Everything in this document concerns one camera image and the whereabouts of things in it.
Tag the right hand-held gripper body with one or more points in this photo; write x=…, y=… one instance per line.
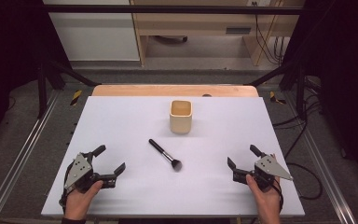
x=270, y=168

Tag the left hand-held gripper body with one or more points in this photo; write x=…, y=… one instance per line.
x=80, y=169

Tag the black makeup brush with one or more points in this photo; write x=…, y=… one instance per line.
x=164, y=154

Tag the cream square cup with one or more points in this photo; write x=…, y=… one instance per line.
x=180, y=123

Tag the person's right hand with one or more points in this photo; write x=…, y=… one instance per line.
x=267, y=200

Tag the person's left hand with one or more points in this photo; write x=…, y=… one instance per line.
x=79, y=203

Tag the white board cover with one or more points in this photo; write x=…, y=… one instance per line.
x=199, y=174

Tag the yellow black floor marker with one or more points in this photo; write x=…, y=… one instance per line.
x=274, y=98
x=76, y=97

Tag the wooden table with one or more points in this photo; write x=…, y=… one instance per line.
x=155, y=90

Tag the black curtain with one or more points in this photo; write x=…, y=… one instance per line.
x=9, y=46
x=345, y=77

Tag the white cabinet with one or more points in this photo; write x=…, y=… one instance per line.
x=96, y=34

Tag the grey label strip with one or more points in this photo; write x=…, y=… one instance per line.
x=238, y=30

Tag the light wooden desk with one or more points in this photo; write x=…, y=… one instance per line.
x=199, y=23

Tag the aluminium floor rail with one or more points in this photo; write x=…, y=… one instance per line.
x=18, y=158
x=326, y=168

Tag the black frame strut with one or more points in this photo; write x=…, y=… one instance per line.
x=71, y=73
x=292, y=70

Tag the black horizontal frame bar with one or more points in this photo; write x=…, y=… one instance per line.
x=167, y=9

